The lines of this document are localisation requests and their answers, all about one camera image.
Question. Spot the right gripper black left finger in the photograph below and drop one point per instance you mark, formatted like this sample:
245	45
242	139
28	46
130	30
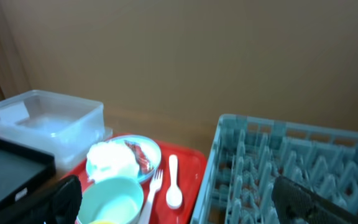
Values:
57	204

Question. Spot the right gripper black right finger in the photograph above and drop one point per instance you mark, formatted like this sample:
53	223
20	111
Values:
294	202

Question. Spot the mint green bowl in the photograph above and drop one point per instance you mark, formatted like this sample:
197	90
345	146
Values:
116	200

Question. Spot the white napkin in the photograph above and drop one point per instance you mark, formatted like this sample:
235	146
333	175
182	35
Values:
109	159

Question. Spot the red snack wrapper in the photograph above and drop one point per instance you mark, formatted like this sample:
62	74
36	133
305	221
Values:
141	158

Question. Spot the yellow plastic cup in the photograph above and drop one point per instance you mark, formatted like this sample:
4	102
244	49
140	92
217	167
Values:
102	222

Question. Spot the black waste tray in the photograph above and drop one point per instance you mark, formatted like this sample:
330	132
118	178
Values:
22	170

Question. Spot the grey dishwasher rack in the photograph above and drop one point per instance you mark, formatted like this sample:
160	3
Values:
248	154

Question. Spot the clear plastic waste bin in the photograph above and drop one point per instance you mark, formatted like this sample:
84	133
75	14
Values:
65	126

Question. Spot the white plastic fork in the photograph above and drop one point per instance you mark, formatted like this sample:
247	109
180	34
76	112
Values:
154	187

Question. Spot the light blue plate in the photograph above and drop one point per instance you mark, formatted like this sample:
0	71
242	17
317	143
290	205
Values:
150	149

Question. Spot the red serving tray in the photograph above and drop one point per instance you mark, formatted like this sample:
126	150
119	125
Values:
191	166

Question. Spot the white plastic spoon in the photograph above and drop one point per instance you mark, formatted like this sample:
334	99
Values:
174	197

